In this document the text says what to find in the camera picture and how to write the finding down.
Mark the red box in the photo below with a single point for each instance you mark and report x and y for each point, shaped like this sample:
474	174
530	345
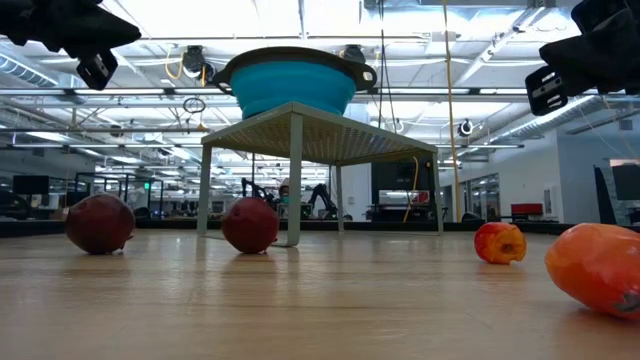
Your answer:
526	209

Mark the black monitor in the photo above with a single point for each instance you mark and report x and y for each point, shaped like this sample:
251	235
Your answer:
31	184
627	180

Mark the blue bowl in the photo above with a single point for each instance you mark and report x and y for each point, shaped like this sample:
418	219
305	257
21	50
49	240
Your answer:
290	85

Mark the green perforated metal shelf riser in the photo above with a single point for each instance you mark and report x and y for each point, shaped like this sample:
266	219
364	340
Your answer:
320	135

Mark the background black robot arm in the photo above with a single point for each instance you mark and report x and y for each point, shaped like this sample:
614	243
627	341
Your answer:
322	197
256	190

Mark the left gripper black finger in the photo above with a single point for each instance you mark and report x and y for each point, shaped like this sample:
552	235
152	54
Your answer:
95	42
85	17

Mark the person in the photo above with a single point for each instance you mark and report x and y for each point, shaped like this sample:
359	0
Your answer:
284	190

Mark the small orange pepper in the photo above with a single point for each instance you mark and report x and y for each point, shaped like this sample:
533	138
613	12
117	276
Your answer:
590	270

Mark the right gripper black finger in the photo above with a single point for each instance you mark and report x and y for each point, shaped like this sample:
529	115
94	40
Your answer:
575	72
580	47

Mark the black equipment cabinet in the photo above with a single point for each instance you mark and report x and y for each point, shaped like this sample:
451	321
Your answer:
395	177

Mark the small red pepper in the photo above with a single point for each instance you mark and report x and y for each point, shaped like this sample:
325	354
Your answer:
495	240

